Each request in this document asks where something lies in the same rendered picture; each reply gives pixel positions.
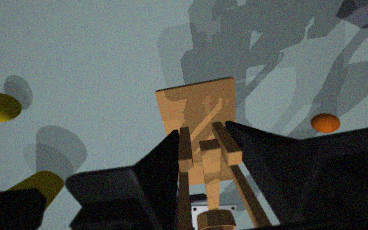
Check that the orange ball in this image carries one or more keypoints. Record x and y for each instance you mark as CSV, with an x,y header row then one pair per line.
x,y
325,123

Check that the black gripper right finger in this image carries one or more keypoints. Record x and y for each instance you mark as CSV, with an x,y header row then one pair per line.
x,y
285,169

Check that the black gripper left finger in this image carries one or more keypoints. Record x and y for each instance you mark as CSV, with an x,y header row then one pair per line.
x,y
152,180

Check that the yellow ball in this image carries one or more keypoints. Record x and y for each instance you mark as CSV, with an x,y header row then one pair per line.
x,y
10,108

